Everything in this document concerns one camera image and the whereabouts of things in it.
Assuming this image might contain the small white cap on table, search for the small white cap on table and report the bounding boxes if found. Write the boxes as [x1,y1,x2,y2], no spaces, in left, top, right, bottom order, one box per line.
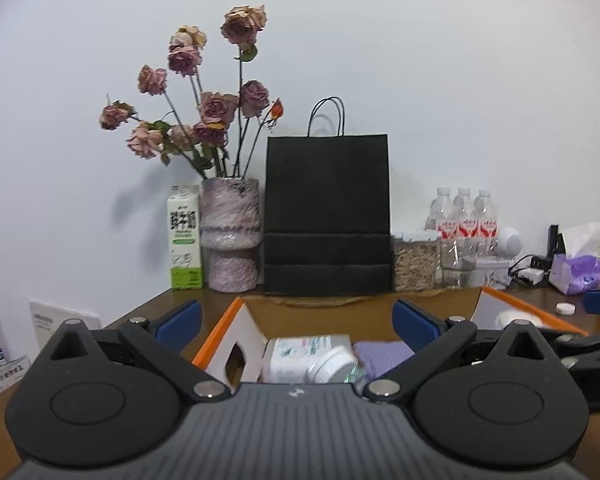
[555,301,576,316]

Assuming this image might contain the purple tissue pack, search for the purple tissue pack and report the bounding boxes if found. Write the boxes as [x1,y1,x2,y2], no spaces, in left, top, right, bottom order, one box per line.
[548,222,600,296]

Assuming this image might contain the black cosmetic bottle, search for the black cosmetic bottle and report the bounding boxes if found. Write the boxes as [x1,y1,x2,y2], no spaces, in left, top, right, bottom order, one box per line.
[546,224,566,260]

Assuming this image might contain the white round lamp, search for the white round lamp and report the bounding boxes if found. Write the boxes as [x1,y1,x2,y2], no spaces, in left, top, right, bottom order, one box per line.
[495,228,522,259]

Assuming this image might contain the white round tin box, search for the white round tin box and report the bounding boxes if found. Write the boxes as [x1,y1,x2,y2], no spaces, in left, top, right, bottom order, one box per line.
[465,256,512,289]

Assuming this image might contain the purple cloth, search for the purple cloth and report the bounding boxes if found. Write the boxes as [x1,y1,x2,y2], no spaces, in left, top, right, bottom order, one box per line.
[353,341,414,382]

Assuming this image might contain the orange white cardboard box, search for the orange white cardboard box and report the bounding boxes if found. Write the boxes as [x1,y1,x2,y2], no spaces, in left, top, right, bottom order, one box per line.
[188,287,591,382]

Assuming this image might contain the right red-label water bottle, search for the right red-label water bottle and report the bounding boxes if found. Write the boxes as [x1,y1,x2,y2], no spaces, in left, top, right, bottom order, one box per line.
[475,188,498,257]

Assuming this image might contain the red-label water bottle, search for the red-label water bottle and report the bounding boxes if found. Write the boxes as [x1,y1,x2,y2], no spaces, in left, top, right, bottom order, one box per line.
[425,188,458,240]
[475,188,498,257]
[453,188,478,238]

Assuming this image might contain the clear drinking glass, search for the clear drinking glass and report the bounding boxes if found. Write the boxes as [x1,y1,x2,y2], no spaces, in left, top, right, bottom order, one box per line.
[439,237,478,288]

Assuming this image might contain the middle red-label water bottle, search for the middle red-label water bottle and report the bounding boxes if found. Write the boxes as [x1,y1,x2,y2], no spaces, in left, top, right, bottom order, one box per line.
[453,188,478,238]

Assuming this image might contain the clear container of seeds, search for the clear container of seeds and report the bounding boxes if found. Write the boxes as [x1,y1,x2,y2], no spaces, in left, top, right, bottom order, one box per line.
[392,230,440,292]

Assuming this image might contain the white plastic bottle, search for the white plastic bottle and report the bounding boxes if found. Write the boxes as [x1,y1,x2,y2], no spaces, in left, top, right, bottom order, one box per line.
[306,346,366,385]

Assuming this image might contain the left red-label water bottle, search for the left red-label water bottle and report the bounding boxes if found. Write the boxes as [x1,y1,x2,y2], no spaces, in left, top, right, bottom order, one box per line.
[425,188,458,240]

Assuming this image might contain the white wet wipes pack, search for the white wet wipes pack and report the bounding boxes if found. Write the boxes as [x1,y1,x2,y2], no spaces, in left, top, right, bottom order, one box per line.
[260,335,353,384]

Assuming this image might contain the white green milk carton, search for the white green milk carton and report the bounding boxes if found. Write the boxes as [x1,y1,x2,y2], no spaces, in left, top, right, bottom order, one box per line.
[166,184,204,289]

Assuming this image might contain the purple marbled ceramic vase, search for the purple marbled ceramic vase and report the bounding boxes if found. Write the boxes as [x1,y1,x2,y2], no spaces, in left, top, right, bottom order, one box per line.
[200,178,262,294]

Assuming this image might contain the black paper shopping bag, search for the black paper shopping bag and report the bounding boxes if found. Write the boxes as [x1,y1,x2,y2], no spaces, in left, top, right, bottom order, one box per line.
[263,96,393,297]

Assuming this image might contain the dried pink rose bouquet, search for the dried pink rose bouquet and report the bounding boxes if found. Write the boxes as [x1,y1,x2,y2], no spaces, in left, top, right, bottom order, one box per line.
[98,6,284,180]

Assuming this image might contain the white charger with black cable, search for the white charger with black cable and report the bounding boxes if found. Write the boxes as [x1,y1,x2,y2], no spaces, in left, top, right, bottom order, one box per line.
[508,255,553,287]

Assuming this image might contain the white board leaning on wall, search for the white board leaning on wall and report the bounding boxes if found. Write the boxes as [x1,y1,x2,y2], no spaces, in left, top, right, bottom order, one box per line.
[29,301,102,349]

